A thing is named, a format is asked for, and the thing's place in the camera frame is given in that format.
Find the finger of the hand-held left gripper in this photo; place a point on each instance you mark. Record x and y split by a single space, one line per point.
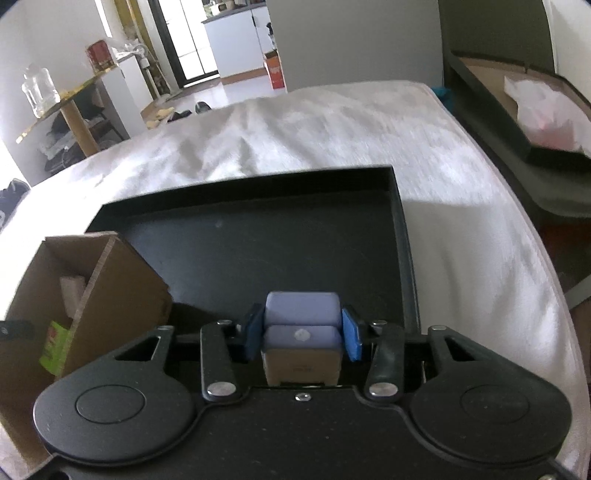
16 331

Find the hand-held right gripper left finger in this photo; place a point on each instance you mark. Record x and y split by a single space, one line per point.
254 334

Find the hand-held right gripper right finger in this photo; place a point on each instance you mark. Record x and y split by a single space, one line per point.
352 334

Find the black tray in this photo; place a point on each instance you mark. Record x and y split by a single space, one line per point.
277 240

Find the cardboard box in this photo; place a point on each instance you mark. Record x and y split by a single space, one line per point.
124 286

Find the green packet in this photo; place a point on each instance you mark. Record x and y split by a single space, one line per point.
54 348

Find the black sneaker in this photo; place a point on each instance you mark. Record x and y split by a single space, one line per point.
11 203

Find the dark clutter under table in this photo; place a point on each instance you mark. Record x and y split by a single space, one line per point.
64 147

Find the black shoes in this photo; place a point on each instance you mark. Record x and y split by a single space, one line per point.
194 110

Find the cardboard scraps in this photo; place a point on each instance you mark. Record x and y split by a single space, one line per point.
159 116

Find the clear glass jar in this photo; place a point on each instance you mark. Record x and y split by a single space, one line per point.
40 92

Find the round gold-edged table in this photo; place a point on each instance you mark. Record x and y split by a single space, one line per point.
78 92

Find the teal cloth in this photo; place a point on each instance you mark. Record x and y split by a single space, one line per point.
441 97

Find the white cabinet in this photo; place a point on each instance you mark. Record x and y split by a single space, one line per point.
127 97

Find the orange box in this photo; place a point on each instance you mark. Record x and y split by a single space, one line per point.
274 69

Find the red tin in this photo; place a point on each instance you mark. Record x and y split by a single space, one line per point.
100 55

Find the white kitchen counter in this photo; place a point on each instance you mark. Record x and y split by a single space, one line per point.
235 41

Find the white plastic bag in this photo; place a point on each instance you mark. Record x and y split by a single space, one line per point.
549 115

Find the black framed glass door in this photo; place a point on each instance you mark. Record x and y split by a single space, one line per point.
189 41

